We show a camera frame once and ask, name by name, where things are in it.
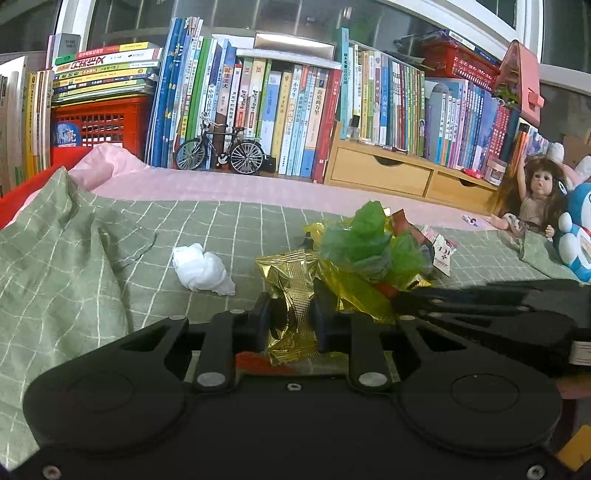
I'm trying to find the blue plush toy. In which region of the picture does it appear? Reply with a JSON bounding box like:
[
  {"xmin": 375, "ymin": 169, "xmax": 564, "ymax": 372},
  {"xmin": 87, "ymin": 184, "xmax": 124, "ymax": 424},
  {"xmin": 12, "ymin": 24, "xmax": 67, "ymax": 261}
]
[{"xmin": 554, "ymin": 182, "xmax": 591, "ymax": 283}]

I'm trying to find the small grey book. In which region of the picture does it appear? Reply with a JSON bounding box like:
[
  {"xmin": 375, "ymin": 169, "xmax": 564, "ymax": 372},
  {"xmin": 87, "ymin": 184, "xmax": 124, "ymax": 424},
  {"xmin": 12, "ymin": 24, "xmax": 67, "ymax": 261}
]
[{"xmin": 48, "ymin": 33, "xmax": 81, "ymax": 63}]

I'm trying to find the stack of flat books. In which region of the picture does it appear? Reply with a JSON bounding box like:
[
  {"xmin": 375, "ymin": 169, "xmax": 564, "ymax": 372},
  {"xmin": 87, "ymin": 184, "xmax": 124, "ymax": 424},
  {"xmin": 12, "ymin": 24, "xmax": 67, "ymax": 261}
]
[{"xmin": 52, "ymin": 41, "xmax": 163, "ymax": 103}]

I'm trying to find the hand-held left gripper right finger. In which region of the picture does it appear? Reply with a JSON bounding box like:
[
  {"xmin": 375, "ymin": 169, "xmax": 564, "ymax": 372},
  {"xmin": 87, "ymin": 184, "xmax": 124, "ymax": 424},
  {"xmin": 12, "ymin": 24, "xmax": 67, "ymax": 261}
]
[{"xmin": 308, "ymin": 291, "xmax": 469, "ymax": 393}]

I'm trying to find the white pink wrapper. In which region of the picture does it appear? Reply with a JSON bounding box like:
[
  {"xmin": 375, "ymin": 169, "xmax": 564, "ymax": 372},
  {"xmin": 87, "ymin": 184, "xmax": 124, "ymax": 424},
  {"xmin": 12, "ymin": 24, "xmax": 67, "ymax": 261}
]
[{"xmin": 418, "ymin": 224, "xmax": 459, "ymax": 278}]

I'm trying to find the white flat book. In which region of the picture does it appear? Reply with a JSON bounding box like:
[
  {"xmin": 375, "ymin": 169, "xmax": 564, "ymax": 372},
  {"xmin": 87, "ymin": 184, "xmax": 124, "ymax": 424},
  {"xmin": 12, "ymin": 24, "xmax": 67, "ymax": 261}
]
[{"xmin": 236, "ymin": 45, "xmax": 337, "ymax": 70}]

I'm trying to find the orange snack packet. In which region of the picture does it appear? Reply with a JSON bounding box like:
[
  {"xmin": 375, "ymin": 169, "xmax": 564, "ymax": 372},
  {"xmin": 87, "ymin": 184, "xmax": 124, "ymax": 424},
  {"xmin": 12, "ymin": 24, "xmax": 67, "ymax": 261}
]
[{"xmin": 236, "ymin": 352, "xmax": 271, "ymax": 376}]

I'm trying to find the white pink plush toy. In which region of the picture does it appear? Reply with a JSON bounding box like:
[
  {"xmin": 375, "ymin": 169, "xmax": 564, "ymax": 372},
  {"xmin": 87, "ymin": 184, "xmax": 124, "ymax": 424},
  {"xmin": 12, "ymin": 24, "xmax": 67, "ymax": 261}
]
[{"xmin": 549, "ymin": 142, "xmax": 591, "ymax": 190}]

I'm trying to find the gold foil wrapper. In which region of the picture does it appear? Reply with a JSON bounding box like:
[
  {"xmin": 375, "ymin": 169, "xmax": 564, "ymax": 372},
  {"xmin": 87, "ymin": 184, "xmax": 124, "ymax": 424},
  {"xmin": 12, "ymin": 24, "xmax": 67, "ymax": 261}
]
[{"xmin": 255, "ymin": 249, "xmax": 324, "ymax": 367}]

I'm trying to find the wooden desktop organizer with drawers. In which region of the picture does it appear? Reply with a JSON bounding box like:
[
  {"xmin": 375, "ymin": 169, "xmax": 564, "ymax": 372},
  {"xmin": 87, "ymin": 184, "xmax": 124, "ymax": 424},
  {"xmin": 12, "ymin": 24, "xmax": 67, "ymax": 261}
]
[{"xmin": 323, "ymin": 121, "xmax": 504, "ymax": 215}]

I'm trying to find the red basket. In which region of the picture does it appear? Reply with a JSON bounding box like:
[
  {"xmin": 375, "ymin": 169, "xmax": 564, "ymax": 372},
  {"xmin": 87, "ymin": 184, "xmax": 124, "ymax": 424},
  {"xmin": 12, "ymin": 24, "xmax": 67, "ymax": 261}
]
[{"xmin": 422, "ymin": 41, "xmax": 502, "ymax": 90}]

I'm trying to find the pink bedsheet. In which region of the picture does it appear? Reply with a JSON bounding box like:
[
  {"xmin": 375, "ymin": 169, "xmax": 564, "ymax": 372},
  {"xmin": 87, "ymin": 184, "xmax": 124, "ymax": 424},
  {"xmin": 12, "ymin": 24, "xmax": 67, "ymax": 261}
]
[{"xmin": 69, "ymin": 142, "xmax": 504, "ymax": 217}]

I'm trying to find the white tissue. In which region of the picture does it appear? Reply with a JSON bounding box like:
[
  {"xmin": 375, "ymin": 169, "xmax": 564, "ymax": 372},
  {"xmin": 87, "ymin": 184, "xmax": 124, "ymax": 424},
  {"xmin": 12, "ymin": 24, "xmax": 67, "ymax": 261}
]
[{"xmin": 172, "ymin": 243, "xmax": 236, "ymax": 296}]

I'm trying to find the window with white frame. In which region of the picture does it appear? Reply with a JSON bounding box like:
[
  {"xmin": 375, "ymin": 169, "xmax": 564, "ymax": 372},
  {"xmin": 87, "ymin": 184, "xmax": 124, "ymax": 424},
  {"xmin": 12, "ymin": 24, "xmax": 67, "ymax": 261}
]
[{"xmin": 0, "ymin": 0, "xmax": 591, "ymax": 88}]

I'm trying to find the long row of colourful books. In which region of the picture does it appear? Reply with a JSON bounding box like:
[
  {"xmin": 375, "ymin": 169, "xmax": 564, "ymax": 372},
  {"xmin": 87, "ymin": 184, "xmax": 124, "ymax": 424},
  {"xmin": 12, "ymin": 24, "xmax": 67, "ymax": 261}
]
[{"xmin": 339, "ymin": 28, "xmax": 522, "ymax": 171}]

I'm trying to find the small clear box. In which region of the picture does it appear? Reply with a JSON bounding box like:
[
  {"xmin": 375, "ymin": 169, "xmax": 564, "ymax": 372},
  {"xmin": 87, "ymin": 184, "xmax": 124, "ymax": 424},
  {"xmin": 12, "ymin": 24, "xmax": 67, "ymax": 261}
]
[{"xmin": 482, "ymin": 157, "xmax": 506, "ymax": 185}]

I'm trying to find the row of tall mixed books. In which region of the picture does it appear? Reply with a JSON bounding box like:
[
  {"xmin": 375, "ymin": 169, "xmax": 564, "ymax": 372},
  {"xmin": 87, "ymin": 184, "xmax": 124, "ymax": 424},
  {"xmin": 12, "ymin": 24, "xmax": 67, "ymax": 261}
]
[{"xmin": 145, "ymin": 17, "xmax": 345, "ymax": 183}]

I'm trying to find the model bicycle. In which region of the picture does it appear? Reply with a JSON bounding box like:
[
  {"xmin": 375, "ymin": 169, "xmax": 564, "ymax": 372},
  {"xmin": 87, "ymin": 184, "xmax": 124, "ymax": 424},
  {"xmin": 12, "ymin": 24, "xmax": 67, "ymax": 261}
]
[{"xmin": 175, "ymin": 112, "xmax": 266, "ymax": 175}]

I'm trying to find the pink toy house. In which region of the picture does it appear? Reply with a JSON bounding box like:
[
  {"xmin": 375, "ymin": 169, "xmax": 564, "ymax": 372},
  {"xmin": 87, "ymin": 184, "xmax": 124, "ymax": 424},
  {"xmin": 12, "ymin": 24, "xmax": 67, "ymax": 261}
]
[{"xmin": 494, "ymin": 39, "xmax": 546, "ymax": 127}]

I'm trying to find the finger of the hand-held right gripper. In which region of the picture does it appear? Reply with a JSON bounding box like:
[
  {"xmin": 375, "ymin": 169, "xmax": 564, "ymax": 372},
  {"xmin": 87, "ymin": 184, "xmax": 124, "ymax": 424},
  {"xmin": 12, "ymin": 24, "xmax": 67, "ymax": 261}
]
[
  {"xmin": 418, "ymin": 307, "xmax": 578, "ymax": 376},
  {"xmin": 392, "ymin": 278, "xmax": 591, "ymax": 315}
]

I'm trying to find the brown haired doll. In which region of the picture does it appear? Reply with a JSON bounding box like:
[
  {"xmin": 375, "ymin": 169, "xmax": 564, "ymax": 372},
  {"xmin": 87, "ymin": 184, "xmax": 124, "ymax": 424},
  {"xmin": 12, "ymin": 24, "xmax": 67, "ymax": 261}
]
[{"xmin": 489, "ymin": 154, "xmax": 568, "ymax": 241}]

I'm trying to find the blue picture card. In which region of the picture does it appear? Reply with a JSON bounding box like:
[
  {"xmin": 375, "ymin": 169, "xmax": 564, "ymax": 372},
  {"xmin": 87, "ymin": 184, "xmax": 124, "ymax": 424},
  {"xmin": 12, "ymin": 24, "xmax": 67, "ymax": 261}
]
[{"xmin": 52, "ymin": 121, "xmax": 82, "ymax": 148}]

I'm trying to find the green checked blanket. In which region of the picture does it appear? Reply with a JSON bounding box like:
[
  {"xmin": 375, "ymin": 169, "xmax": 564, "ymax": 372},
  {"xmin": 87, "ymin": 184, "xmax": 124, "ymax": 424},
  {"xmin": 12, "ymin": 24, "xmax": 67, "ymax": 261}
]
[{"xmin": 0, "ymin": 166, "xmax": 591, "ymax": 462}]

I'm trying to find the red plastic crate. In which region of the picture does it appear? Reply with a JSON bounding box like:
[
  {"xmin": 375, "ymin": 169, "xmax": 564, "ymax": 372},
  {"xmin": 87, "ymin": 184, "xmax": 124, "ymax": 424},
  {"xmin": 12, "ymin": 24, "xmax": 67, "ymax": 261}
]
[{"xmin": 50, "ymin": 97, "xmax": 153, "ymax": 160}]

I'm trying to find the green plastic bag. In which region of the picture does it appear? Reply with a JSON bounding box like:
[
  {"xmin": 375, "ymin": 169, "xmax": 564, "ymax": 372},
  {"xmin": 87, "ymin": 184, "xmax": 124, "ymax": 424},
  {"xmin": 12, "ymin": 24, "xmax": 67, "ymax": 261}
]
[{"xmin": 318, "ymin": 200, "xmax": 428, "ymax": 289}]

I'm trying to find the brown cardboard box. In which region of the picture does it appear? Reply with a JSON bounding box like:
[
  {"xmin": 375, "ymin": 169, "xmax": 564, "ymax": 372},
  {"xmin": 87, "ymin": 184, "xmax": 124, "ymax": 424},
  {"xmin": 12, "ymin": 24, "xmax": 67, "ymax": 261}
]
[{"xmin": 561, "ymin": 131, "xmax": 591, "ymax": 158}]

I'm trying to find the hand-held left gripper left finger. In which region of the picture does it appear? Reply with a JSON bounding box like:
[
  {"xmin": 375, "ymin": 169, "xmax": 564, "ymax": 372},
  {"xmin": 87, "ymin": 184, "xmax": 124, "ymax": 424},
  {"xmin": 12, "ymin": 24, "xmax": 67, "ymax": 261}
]
[{"xmin": 108, "ymin": 293, "xmax": 273, "ymax": 393}]

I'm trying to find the row of beige spined books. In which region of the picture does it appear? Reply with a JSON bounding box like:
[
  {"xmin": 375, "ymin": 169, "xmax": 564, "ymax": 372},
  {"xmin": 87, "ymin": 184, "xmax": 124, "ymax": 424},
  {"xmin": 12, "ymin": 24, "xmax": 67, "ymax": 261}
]
[{"xmin": 0, "ymin": 55, "xmax": 55, "ymax": 197}]

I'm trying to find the yellow foil wrapper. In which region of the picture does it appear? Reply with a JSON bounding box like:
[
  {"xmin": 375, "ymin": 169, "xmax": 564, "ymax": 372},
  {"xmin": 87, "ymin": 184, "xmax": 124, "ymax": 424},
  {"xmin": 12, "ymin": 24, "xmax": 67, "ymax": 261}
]
[{"xmin": 302, "ymin": 222, "xmax": 398, "ymax": 324}]

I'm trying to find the row of small leaning books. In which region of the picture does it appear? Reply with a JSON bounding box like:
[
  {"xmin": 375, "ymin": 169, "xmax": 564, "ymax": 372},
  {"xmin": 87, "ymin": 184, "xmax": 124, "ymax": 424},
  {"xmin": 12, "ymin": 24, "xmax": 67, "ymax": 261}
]
[{"xmin": 510, "ymin": 117, "xmax": 552, "ymax": 160}]

